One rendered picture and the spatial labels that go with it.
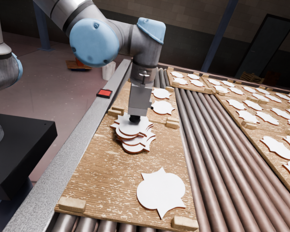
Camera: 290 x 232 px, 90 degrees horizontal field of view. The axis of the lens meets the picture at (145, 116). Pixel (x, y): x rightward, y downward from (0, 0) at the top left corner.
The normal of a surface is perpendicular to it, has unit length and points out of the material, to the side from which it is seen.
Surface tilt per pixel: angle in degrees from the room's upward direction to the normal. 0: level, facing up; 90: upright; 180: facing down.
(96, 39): 89
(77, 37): 89
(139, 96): 90
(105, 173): 0
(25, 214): 0
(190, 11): 90
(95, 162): 0
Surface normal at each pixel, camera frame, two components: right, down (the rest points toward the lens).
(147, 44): 0.00, 0.57
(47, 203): 0.18, -0.81
